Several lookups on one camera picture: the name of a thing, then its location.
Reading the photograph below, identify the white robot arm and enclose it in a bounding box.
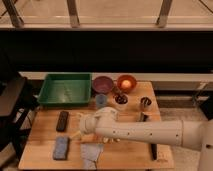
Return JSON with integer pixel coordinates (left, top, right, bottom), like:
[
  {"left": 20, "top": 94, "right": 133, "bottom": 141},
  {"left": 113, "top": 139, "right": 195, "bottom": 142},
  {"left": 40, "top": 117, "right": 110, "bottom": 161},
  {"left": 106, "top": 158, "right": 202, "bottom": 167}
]
[{"left": 77, "top": 107, "right": 213, "bottom": 171}]

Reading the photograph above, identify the black side stand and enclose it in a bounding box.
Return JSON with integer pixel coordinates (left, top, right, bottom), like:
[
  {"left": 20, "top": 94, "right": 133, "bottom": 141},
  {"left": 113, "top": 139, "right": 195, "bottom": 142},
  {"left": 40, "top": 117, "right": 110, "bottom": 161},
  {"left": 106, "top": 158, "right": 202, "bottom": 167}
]
[{"left": 0, "top": 77, "right": 39, "bottom": 158}]

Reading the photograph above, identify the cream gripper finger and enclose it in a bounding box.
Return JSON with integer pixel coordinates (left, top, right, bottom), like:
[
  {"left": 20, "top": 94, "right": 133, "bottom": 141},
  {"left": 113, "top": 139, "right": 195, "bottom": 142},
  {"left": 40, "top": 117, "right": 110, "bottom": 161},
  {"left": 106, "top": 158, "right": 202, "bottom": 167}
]
[
  {"left": 77, "top": 113, "right": 83, "bottom": 118},
  {"left": 70, "top": 131, "right": 82, "bottom": 139}
]

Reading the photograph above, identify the black handled knife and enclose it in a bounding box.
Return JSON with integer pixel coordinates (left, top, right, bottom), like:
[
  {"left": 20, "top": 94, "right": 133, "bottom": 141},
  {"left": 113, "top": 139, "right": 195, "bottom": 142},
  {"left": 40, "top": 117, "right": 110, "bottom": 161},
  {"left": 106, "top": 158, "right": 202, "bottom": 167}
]
[{"left": 150, "top": 144, "right": 157, "bottom": 160}]

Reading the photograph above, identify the green plastic tray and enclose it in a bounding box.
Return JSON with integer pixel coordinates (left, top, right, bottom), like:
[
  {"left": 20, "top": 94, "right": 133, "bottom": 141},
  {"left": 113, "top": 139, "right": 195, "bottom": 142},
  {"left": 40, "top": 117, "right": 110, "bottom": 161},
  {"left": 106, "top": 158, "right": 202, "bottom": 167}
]
[{"left": 38, "top": 73, "right": 92, "bottom": 107}]

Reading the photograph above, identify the orange bowl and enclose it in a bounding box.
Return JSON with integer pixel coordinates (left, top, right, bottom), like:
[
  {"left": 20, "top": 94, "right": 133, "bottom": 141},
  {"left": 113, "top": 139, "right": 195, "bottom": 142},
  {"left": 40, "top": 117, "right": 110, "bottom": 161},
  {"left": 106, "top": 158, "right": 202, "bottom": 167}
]
[{"left": 117, "top": 75, "right": 137, "bottom": 93}]

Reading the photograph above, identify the small black metal clip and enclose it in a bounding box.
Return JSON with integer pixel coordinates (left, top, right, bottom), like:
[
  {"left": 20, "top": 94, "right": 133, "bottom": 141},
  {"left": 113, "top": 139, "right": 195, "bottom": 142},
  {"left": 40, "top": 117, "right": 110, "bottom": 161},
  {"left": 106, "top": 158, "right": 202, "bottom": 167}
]
[{"left": 139, "top": 112, "right": 148, "bottom": 122}]

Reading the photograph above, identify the blue sponge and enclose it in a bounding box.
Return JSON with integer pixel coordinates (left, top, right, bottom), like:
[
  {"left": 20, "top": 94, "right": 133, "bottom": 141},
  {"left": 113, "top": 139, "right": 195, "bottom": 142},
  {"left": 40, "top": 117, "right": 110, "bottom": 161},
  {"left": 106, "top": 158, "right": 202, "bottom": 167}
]
[{"left": 53, "top": 136, "right": 69, "bottom": 160}]

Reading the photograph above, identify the metal cup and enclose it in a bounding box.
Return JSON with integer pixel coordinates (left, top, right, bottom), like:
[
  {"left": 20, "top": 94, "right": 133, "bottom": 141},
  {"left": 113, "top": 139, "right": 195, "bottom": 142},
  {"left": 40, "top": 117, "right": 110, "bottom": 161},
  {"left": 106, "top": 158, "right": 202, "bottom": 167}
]
[{"left": 140, "top": 97, "right": 152, "bottom": 111}]

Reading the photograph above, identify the grey cloth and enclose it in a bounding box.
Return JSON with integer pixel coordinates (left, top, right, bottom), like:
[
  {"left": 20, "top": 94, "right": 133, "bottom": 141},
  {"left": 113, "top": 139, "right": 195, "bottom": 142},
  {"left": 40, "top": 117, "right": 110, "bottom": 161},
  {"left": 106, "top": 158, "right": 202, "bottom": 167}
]
[{"left": 81, "top": 143, "right": 103, "bottom": 170}]

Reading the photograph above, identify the blue plastic cup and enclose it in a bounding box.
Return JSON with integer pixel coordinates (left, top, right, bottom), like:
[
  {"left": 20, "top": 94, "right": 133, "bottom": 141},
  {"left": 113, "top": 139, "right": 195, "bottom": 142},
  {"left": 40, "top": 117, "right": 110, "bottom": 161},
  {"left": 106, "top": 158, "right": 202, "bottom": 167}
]
[{"left": 95, "top": 94, "right": 107, "bottom": 109}]

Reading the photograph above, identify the purple bowl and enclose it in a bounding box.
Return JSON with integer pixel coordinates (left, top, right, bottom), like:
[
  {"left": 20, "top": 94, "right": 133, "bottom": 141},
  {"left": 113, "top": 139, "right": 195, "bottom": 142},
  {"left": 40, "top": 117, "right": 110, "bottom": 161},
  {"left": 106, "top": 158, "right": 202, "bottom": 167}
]
[{"left": 92, "top": 76, "right": 114, "bottom": 94}]

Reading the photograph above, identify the orange ball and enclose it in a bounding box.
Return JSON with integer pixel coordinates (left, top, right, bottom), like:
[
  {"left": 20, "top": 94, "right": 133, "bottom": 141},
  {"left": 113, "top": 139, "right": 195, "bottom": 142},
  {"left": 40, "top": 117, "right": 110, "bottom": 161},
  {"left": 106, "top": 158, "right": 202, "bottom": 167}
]
[{"left": 121, "top": 80, "right": 131, "bottom": 89}]

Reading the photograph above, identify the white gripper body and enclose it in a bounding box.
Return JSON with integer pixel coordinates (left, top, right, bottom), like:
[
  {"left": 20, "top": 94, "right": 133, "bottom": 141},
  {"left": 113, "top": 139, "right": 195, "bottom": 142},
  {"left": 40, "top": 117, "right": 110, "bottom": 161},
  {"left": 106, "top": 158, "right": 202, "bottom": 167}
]
[{"left": 79, "top": 115, "right": 97, "bottom": 134}]

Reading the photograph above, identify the black remote control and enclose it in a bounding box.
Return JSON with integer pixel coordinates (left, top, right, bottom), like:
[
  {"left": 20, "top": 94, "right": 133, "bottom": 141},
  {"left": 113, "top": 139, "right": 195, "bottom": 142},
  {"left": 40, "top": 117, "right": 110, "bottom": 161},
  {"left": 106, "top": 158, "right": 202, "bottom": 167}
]
[{"left": 56, "top": 111, "right": 69, "bottom": 132}]

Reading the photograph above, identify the white cup with dark contents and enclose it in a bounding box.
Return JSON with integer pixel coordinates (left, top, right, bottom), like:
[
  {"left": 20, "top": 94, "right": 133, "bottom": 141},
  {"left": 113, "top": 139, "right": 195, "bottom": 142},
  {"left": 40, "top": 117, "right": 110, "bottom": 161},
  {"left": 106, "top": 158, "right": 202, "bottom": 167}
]
[{"left": 114, "top": 94, "right": 128, "bottom": 106}]

